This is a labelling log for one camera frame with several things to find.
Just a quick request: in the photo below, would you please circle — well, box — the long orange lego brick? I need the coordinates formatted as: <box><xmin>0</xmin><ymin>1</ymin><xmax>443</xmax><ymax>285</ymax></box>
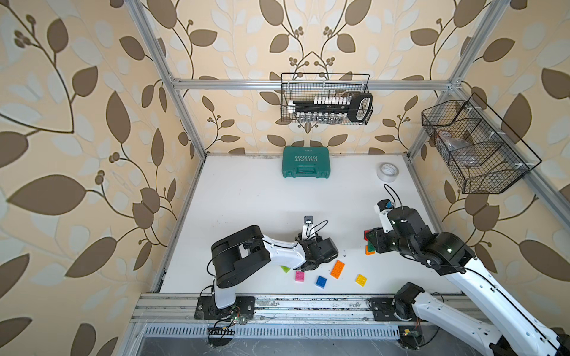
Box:
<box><xmin>330</xmin><ymin>260</ymin><xmax>345</xmax><ymax>280</ymax></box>

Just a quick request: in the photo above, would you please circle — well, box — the black wire basket wall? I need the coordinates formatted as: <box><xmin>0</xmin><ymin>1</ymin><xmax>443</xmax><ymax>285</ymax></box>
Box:
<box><xmin>422</xmin><ymin>93</ymin><xmax>542</xmax><ymax>194</ymax></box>
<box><xmin>280</xmin><ymin>72</ymin><xmax>373</xmax><ymax>125</ymax></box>

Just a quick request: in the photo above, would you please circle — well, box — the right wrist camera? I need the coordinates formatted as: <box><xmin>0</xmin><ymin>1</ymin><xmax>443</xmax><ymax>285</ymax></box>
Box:
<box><xmin>375</xmin><ymin>200</ymin><xmax>394</xmax><ymax>234</ymax></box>

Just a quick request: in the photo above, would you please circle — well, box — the black wire basket right wall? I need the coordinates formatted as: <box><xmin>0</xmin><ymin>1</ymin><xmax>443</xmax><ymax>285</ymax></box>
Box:
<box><xmin>422</xmin><ymin>93</ymin><xmax>542</xmax><ymax>194</ymax></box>

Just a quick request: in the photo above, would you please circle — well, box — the yellow lego brick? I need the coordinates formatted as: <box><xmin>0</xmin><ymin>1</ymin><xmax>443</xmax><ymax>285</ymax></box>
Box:
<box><xmin>355</xmin><ymin>274</ymin><xmax>368</xmax><ymax>287</ymax></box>

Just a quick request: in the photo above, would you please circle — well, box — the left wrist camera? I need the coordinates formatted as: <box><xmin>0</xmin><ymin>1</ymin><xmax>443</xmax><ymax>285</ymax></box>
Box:
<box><xmin>301</xmin><ymin>215</ymin><xmax>315</xmax><ymax>240</ymax></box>

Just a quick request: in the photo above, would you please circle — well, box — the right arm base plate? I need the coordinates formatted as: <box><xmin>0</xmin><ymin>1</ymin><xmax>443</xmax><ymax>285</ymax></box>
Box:
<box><xmin>368</xmin><ymin>297</ymin><xmax>425</xmax><ymax>323</ymax></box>

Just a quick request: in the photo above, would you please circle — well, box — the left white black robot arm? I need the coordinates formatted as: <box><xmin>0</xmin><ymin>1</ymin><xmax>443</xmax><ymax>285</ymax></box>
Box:
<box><xmin>207</xmin><ymin>220</ymin><xmax>338</xmax><ymax>309</ymax></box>

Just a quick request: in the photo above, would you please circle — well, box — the green plastic tool case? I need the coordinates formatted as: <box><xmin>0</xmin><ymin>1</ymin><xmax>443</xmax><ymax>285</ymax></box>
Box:
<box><xmin>281</xmin><ymin>146</ymin><xmax>331</xmax><ymax>179</ymax></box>

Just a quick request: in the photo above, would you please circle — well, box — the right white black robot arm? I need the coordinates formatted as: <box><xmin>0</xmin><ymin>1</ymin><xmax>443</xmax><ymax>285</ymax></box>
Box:
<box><xmin>367</xmin><ymin>200</ymin><xmax>569</xmax><ymax>355</ymax></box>

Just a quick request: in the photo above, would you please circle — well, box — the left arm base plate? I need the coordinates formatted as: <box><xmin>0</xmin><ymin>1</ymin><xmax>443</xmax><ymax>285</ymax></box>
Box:
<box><xmin>194</xmin><ymin>295</ymin><xmax>255</xmax><ymax>321</ymax></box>

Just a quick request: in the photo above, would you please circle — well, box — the black white tool in basket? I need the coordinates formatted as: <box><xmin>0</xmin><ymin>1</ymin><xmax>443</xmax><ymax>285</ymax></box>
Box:
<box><xmin>284</xmin><ymin>93</ymin><xmax>373</xmax><ymax>125</ymax></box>

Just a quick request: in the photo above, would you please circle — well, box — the black wire basket back wall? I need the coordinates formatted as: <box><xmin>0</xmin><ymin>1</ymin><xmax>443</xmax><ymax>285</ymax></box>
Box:
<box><xmin>280</xmin><ymin>72</ymin><xmax>373</xmax><ymax>125</ymax></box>

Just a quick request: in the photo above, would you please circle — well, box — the clear tape roll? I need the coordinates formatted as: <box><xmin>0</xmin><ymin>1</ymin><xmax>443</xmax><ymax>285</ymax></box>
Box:
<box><xmin>376</xmin><ymin>163</ymin><xmax>399</xmax><ymax>183</ymax></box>

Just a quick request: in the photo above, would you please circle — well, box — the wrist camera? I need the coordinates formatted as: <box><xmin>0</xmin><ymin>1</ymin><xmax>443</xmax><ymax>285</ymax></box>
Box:
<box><xmin>301</xmin><ymin>215</ymin><xmax>315</xmax><ymax>240</ymax></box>
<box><xmin>375</xmin><ymin>200</ymin><xmax>394</xmax><ymax>234</ymax></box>

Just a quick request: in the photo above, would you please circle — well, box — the plastic bag in basket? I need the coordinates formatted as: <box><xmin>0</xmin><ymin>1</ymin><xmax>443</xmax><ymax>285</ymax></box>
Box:
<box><xmin>439</xmin><ymin>131</ymin><xmax>479</xmax><ymax>166</ymax></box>

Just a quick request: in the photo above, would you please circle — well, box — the pink lego brick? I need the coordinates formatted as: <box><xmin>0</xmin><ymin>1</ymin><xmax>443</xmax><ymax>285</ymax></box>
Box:
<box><xmin>295</xmin><ymin>271</ymin><xmax>305</xmax><ymax>283</ymax></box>

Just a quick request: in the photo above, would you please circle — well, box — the blue lego brick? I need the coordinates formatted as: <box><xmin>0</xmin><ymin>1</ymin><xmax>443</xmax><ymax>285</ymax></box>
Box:
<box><xmin>316</xmin><ymin>276</ymin><xmax>327</xmax><ymax>289</ymax></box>

